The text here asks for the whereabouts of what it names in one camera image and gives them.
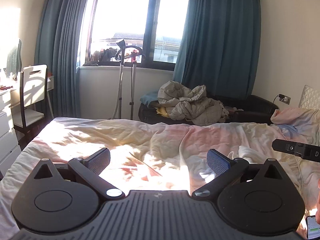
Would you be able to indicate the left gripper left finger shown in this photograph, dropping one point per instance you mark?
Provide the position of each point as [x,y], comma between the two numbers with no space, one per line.
[87,172]

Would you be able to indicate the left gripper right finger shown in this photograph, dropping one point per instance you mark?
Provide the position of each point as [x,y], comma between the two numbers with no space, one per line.
[227,172]

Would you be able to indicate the cream white sweatpants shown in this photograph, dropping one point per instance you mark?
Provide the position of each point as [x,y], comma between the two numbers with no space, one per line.
[250,155]

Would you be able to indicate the person's right hand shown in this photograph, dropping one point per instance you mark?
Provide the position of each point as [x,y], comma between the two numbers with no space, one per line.
[317,215]

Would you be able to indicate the pink pillow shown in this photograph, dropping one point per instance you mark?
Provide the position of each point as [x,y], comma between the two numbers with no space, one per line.
[300,121]

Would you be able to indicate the black sofa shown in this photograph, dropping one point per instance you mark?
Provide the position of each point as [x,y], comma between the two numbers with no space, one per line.
[251,109]

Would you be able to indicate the smartphone with lit screen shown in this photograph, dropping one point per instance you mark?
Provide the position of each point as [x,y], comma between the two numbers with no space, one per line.
[313,228]

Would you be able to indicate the white black chair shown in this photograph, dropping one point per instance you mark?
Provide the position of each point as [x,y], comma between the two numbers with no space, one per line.
[32,115]

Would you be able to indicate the crumpled grey beige quilt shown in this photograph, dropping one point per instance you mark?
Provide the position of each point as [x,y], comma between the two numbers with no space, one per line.
[178,102]

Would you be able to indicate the white drawer desk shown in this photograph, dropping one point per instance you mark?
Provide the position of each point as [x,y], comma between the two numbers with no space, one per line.
[10,149]

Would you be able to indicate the right teal curtain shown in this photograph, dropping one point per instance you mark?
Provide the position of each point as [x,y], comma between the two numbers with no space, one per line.
[220,47]

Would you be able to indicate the teal curtain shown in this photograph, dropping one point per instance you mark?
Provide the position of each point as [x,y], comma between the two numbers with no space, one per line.
[220,47]
[57,47]

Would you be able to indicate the left teal curtain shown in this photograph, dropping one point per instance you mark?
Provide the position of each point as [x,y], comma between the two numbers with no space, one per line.
[57,47]

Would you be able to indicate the dark framed window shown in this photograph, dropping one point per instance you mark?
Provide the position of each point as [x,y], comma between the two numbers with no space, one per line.
[153,26]

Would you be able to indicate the wall socket with plug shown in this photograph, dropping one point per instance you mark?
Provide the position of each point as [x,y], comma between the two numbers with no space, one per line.
[284,100]

